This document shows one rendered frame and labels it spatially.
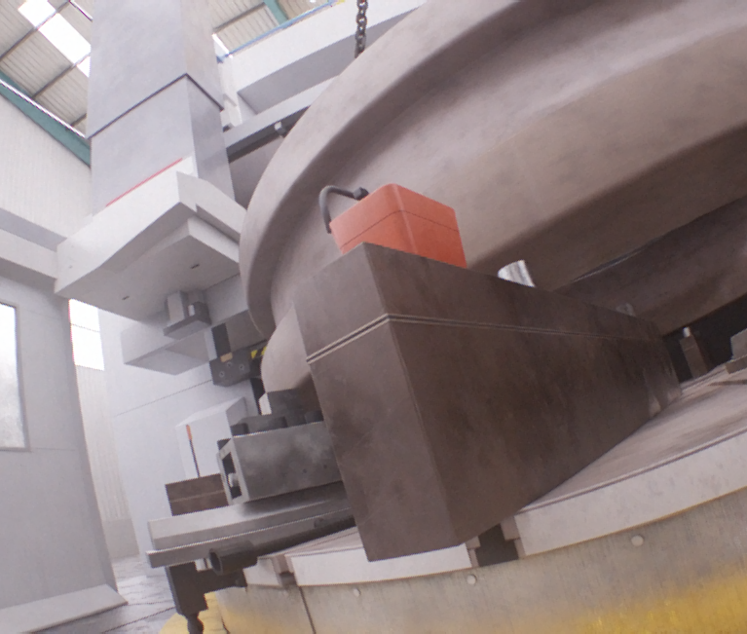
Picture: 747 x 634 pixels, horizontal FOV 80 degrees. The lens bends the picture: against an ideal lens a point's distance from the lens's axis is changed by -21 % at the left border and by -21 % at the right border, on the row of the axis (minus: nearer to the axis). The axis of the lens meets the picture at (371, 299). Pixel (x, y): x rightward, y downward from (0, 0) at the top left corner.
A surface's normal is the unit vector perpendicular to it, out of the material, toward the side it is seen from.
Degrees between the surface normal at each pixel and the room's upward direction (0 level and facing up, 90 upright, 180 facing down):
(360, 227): 97
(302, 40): 90
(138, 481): 90
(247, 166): 90
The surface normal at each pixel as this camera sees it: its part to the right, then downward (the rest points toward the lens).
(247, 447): 0.42, -0.42
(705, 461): -0.56, -0.12
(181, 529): 0.31, -0.69
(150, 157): -0.31, -0.24
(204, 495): 0.06, -0.36
